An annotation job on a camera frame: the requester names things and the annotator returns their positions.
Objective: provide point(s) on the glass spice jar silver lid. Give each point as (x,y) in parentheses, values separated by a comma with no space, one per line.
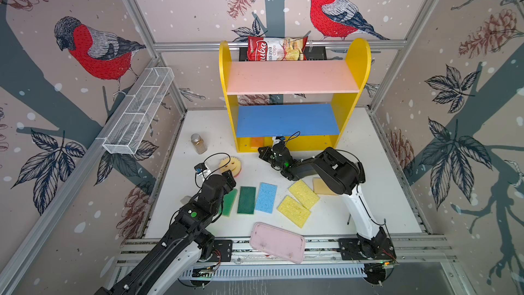
(198,143)

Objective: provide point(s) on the blue cellulose sponge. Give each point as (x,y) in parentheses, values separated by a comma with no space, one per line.
(266,198)

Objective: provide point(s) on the light green sponge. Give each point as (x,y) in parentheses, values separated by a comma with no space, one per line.
(228,202)

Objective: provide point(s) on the pink plastic tray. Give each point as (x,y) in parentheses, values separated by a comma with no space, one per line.
(278,242)

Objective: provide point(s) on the red chips bag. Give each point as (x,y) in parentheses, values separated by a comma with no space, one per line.
(261,44)

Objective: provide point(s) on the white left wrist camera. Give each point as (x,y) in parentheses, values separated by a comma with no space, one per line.
(202,170)

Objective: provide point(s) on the yellow sponge lower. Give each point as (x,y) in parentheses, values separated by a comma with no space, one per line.
(294,211)

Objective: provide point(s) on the dark green scouring sponge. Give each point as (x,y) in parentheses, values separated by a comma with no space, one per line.
(246,204)

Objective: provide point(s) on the yellow smiley round sponge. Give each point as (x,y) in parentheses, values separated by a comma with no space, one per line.
(232,164)

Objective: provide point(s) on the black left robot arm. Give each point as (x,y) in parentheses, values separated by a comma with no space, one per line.
(185,242)

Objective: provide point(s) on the beige orange-backed sponge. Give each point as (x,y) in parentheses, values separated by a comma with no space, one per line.
(321,188)

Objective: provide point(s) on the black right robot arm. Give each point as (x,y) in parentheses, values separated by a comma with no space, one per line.
(344,178)

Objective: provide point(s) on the yellow shelf pink blue boards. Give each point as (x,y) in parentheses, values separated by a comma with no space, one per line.
(308,102)

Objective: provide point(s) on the orange rectangular sponge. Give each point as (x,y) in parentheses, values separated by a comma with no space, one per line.
(257,142)

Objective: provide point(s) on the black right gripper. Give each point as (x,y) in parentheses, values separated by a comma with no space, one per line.
(264,156)

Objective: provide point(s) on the yellow sponge upper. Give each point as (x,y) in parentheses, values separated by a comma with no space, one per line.
(304,194)

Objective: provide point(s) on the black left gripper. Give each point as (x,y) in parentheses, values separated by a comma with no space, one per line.
(230,181)

